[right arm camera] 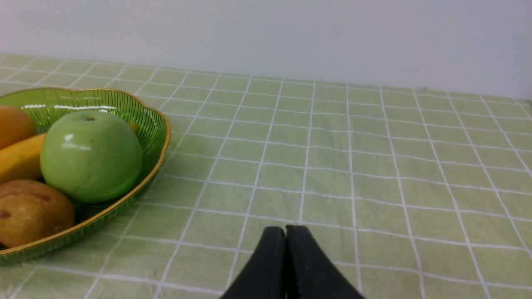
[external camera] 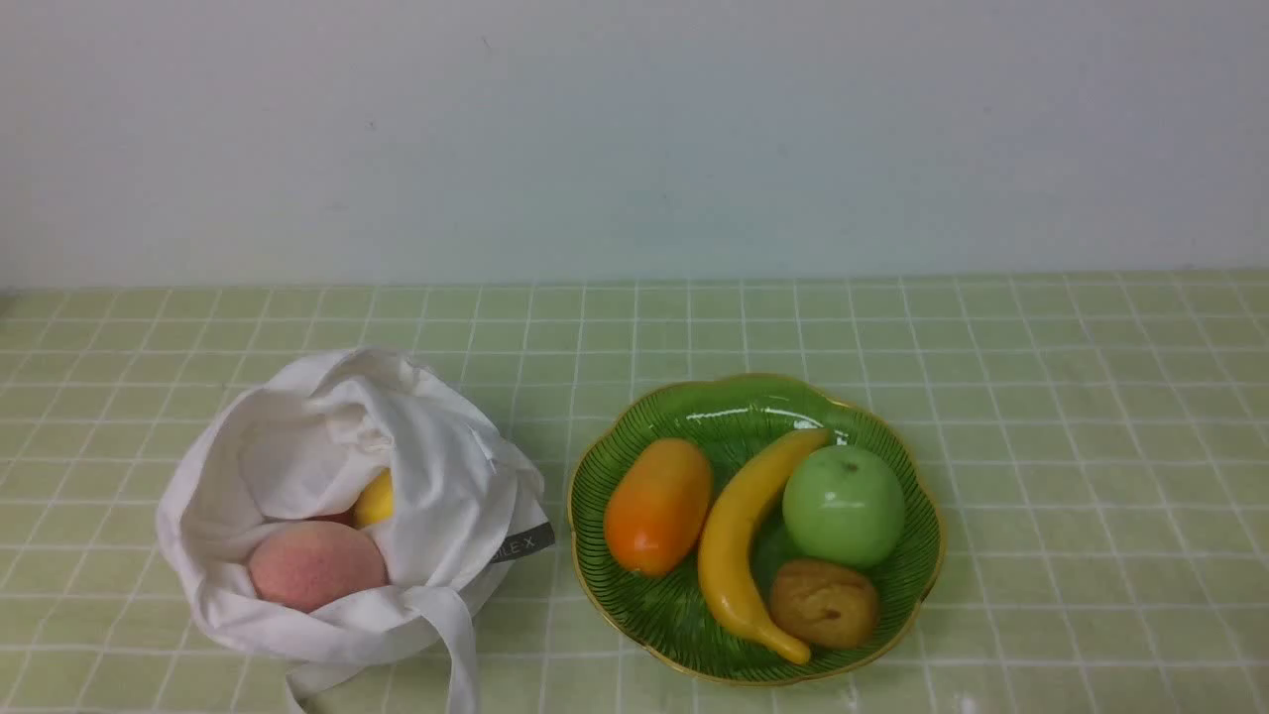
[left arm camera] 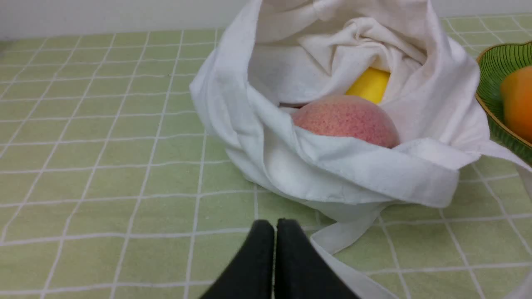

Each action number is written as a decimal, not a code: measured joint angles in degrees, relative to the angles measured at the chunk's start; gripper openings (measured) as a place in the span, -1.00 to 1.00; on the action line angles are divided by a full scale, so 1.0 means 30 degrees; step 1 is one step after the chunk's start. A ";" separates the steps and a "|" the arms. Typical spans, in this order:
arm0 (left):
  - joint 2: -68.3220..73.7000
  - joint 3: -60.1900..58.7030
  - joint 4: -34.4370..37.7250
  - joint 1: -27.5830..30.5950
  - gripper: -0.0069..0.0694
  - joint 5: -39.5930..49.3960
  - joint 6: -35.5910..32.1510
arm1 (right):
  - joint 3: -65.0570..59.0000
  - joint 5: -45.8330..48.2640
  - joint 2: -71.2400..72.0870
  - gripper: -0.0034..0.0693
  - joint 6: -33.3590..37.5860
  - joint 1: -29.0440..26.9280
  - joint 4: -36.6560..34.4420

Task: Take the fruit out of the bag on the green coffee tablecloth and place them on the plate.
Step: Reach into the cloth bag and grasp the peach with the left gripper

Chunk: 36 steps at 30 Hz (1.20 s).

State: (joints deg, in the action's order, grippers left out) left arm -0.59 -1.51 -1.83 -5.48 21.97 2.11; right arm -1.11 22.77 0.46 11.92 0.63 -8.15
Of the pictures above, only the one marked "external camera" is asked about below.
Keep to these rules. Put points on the yellow lemon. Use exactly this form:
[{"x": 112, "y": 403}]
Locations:
[{"x": 376, "y": 503}]

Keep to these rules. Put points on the pink peach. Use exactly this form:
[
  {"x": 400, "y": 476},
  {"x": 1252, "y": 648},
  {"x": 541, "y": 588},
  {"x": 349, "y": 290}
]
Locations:
[{"x": 306, "y": 566}]

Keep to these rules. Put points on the green leaf-shaped plate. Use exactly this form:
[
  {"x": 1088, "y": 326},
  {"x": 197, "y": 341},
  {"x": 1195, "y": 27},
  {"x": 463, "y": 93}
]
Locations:
[{"x": 732, "y": 419}]

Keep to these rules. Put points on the brown wrinkled fruit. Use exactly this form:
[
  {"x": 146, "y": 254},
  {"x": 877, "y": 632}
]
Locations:
[{"x": 825, "y": 604}]

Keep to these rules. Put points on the red fruit in bag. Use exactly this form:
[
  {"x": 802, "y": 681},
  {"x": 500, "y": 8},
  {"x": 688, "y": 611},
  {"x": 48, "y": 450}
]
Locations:
[{"x": 345, "y": 518}]

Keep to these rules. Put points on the white cloth bag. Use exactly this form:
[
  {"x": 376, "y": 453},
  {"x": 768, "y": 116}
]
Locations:
[{"x": 306, "y": 443}]

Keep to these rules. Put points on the green apple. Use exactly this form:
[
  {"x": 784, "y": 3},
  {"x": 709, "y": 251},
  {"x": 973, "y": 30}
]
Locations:
[{"x": 844, "y": 504}]

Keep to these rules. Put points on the orange mango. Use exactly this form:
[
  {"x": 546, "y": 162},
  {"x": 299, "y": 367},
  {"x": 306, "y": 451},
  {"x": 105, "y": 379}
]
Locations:
[{"x": 657, "y": 512}]

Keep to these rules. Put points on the yellow banana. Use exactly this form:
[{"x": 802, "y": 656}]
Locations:
[{"x": 723, "y": 555}]

